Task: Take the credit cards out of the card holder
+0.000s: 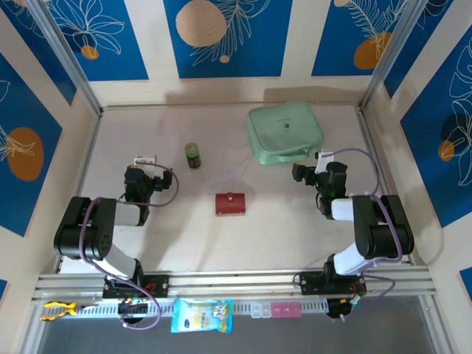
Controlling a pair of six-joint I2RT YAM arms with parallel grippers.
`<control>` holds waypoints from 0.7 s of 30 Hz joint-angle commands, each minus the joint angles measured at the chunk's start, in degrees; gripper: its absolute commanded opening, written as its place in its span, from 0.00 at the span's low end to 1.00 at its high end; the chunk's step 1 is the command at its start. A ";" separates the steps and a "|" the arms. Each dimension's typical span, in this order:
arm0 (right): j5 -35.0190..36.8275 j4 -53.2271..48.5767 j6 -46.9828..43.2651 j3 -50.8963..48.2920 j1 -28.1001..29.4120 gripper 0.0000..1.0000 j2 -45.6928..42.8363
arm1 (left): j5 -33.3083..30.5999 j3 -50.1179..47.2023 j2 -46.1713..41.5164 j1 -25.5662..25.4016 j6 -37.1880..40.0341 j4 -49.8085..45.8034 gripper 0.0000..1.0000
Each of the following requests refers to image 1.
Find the red leather card holder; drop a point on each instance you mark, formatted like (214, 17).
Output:
(230, 206)

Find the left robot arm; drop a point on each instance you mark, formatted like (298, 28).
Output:
(73, 236)

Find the small green bottle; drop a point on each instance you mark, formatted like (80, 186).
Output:
(192, 156)

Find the mint green zip pouch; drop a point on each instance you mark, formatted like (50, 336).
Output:
(284, 129)

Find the pink pill box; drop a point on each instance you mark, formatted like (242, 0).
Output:
(285, 309)

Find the blue snack packet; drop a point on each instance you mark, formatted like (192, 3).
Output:
(201, 315)

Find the clear pill box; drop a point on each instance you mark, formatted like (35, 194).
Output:
(260, 311)

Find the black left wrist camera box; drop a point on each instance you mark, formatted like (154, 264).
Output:
(164, 180)

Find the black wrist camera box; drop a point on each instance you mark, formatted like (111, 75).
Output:
(300, 172)
(164, 180)

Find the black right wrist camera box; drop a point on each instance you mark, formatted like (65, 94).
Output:
(300, 172)

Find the aluminium side rail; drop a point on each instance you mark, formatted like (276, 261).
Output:
(86, 166)
(370, 132)

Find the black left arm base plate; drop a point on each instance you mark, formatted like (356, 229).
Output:
(164, 284)

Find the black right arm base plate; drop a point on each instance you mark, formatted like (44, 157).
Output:
(309, 283)

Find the aluminium corner post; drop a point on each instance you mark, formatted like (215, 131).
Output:
(390, 55)
(68, 55)

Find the wide aluminium base rail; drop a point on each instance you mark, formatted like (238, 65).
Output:
(236, 284)

